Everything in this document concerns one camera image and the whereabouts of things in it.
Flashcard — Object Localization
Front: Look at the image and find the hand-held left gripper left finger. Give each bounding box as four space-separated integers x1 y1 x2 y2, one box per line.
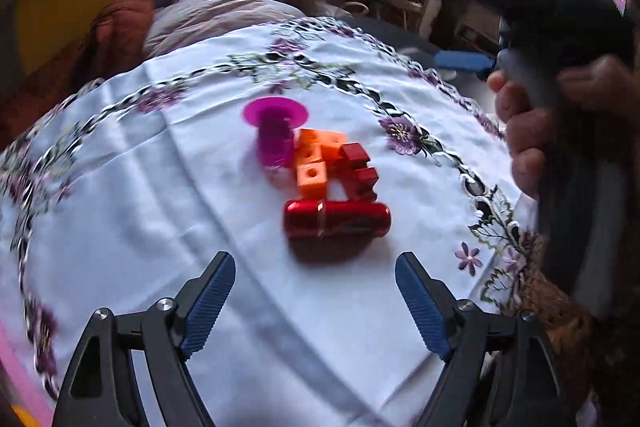
54 251 237 427

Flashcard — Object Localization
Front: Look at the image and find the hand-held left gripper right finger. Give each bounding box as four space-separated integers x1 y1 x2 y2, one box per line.
394 251 568 427

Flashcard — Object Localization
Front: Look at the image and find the red metallic cylinder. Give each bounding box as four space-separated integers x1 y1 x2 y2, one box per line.
283 199 392 240

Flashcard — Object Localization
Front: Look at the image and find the person's right hand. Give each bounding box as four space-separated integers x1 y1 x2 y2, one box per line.
486 54 640 200

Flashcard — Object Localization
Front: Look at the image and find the white floral embroidered tablecloth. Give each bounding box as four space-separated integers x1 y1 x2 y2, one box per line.
0 17 546 427

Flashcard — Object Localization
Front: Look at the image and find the red plastic cube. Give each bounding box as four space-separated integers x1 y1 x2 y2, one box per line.
350 167 378 202
340 143 371 168

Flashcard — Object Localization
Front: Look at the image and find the brown patterned cloth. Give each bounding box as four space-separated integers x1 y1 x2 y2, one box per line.
480 257 640 427

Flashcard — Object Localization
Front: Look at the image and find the pale pink pillow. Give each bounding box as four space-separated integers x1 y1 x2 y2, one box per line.
145 0 311 60

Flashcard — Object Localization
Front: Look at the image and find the magenta plastic spool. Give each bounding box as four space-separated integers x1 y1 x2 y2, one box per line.
243 97 310 168

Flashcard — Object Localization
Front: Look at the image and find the red-brown quilted blanket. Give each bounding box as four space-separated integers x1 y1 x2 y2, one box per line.
0 0 156 148

